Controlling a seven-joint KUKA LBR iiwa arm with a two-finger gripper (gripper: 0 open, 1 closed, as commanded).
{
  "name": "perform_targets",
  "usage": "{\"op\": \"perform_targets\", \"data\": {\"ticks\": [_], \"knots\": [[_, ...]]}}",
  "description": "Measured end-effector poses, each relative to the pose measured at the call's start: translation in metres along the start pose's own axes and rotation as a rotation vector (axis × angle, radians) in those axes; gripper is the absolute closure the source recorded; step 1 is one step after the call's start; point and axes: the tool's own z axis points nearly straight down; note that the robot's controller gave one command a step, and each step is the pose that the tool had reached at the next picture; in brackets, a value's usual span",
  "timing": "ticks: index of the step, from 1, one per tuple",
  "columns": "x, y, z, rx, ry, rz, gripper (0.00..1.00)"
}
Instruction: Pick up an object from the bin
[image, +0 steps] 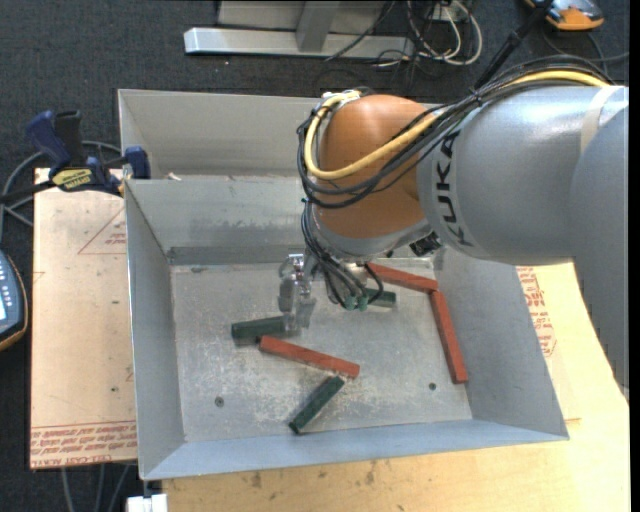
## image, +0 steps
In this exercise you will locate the dark green flat block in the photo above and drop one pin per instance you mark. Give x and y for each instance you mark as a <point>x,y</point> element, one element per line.
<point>386,297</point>
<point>316,405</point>
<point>257,329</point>

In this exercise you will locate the brown cardboard board, red print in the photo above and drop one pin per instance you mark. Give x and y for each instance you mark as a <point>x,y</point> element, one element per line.
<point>80,325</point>

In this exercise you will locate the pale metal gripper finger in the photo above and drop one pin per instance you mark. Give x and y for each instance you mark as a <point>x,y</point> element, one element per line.
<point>305,311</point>
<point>287,297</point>

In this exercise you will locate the black cylinder on white bracket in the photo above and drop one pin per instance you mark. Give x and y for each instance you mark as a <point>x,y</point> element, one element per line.
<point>424,245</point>

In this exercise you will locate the red-brown flat block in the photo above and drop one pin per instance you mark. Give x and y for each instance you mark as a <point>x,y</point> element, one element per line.
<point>448,340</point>
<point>310,357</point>
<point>407,278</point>

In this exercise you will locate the grey metal bin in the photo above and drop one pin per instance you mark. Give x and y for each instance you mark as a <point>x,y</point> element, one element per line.
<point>400,360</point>

